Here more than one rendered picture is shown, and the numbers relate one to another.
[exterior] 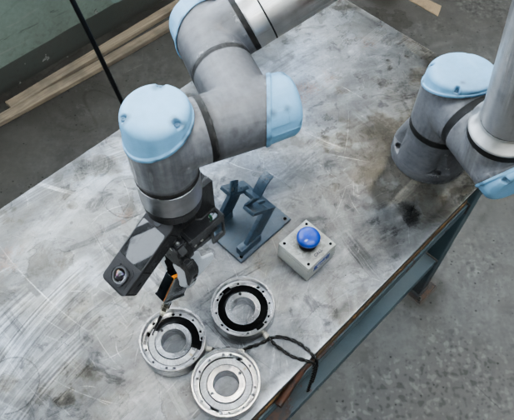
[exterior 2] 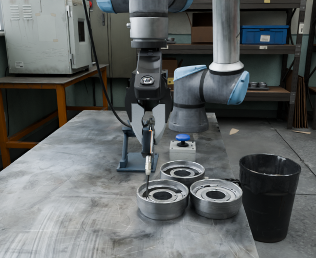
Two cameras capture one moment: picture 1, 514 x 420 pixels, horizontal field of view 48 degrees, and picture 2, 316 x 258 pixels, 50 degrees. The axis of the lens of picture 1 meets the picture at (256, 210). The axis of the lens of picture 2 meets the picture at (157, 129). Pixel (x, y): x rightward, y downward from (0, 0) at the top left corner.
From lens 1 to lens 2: 0.79 m
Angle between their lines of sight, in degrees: 51
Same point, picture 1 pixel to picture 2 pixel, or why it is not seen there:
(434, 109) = (190, 83)
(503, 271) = not seen: hidden behind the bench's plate
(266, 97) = not seen: outside the picture
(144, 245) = (150, 64)
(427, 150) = (193, 111)
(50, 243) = (11, 210)
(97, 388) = (136, 245)
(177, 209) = (165, 28)
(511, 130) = (233, 55)
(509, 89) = (228, 29)
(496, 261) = not seen: hidden behind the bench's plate
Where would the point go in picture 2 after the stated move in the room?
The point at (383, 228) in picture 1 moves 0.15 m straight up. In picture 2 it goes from (202, 144) to (204, 98)
